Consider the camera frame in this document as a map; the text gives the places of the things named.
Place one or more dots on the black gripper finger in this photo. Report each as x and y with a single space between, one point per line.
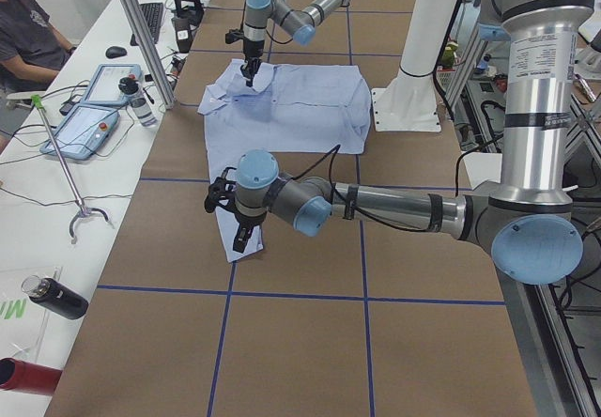
255 64
246 233
246 71
238 244

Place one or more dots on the lower blue teach pendant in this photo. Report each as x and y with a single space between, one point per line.
84 130

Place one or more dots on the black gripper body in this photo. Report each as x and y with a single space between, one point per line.
245 223
253 51

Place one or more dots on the aluminium frame post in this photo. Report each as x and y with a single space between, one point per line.
143 37

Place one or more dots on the black thermos bottle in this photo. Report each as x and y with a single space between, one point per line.
50 294

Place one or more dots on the black computer mouse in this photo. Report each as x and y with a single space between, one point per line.
114 52

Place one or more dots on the metal reacher grabber tool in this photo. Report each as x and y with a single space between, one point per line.
84 211

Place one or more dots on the seated person grey shirt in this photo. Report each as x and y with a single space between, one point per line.
33 51

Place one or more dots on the black box with label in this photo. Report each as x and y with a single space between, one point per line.
183 34

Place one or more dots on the upper blue teach pendant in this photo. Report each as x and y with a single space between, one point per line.
103 87

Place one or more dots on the light blue striped shirt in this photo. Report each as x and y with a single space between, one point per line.
287 108

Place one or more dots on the blue teach pendant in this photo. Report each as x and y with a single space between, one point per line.
103 87
84 130

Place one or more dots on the clear water bottle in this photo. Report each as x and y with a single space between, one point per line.
137 101

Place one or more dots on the black computer keyboard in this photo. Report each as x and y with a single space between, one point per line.
153 14

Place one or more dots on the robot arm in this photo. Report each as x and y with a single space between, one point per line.
300 25
522 221

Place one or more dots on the red thermos bottle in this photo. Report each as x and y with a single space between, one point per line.
28 378

